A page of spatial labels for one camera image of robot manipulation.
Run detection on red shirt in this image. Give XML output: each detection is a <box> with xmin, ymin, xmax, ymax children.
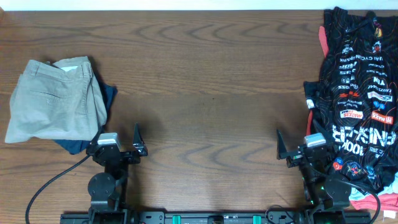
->
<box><xmin>318</xmin><ymin>26</ymin><xmax>397</xmax><ymax>212</ymax></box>

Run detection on light grey blue shirt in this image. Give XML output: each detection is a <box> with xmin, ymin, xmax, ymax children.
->
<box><xmin>349</xmin><ymin>184</ymin><xmax>397</xmax><ymax>201</ymax></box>

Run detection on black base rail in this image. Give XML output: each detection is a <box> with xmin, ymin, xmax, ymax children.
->
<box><xmin>60</xmin><ymin>210</ymin><xmax>371</xmax><ymax>224</ymax></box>

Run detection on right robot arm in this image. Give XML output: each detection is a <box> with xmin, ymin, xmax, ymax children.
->
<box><xmin>276</xmin><ymin>131</ymin><xmax>351</xmax><ymax>223</ymax></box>

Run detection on folded khaki shorts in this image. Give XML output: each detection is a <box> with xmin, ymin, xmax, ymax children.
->
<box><xmin>5</xmin><ymin>57</ymin><xmax>108</xmax><ymax>143</ymax></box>

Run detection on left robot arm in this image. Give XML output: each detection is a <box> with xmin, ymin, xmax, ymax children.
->
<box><xmin>86</xmin><ymin>124</ymin><xmax>148</xmax><ymax>224</ymax></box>

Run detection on black printed cycling jersey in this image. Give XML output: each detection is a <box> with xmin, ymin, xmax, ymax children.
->
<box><xmin>304</xmin><ymin>7</ymin><xmax>397</xmax><ymax>192</ymax></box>

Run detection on dark navy folded garment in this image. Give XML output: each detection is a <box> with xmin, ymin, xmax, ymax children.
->
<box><xmin>53</xmin><ymin>82</ymin><xmax>118</xmax><ymax>155</ymax></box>

